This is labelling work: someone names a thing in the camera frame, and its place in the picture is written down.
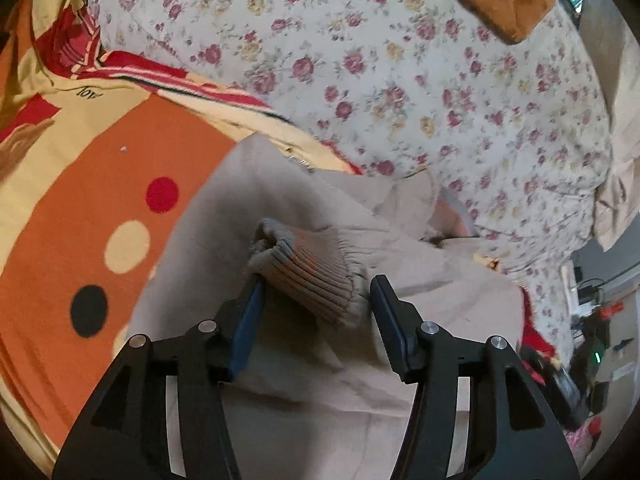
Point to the floral quilt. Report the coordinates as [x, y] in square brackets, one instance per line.
[519, 133]

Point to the beige jacket with striped cuffs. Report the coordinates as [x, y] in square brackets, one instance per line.
[318, 399]

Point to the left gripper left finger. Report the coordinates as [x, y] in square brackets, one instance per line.
[121, 432]

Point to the cluttered bedside items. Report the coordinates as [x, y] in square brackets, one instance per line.
[593, 383]

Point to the beige curtain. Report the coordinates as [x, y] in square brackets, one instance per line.
[614, 51]

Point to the orange red polka dot blanket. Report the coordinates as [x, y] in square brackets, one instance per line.
[101, 152]

